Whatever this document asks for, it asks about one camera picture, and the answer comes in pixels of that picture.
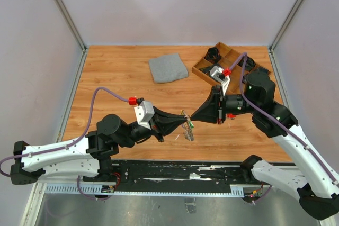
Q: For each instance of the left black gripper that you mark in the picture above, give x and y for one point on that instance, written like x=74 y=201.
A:
x=163 y=123

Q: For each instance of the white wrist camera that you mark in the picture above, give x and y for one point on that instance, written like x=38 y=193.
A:
x=218 y=73
x=144 y=113

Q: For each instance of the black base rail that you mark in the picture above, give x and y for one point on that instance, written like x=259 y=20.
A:
x=160 y=176

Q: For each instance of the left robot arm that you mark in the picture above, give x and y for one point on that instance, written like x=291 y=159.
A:
x=90 y=155

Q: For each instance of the rolled dark tie top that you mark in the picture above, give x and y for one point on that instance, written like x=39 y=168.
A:
x=213 y=55

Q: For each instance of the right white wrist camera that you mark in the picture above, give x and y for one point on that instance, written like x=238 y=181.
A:
x=218 y=73

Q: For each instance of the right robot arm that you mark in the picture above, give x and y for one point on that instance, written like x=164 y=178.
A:
x=316 y=189

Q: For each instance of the rolled dark tie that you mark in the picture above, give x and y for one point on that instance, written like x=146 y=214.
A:
x=250 y=64
x=213 y=55
x=206 y=70
x=263 y=70

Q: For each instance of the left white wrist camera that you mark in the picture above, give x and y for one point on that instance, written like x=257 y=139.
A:
x=144 y=113

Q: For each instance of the wooden compartment tray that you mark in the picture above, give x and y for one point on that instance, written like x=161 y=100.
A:
x=228 y=57

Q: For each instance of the rolled dark tie centre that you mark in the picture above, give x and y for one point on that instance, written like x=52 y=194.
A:
x=206 y=70

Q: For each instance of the folded grey cloth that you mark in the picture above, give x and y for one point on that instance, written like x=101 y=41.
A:
x=167 y=68

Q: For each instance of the red capped key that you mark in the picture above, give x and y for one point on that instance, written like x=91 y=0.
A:
x=231 y=115

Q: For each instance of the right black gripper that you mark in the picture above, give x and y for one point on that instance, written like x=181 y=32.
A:
x=209 y=110

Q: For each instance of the rolled dark tie lower right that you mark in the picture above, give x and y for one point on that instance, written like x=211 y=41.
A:
x=263 y=70

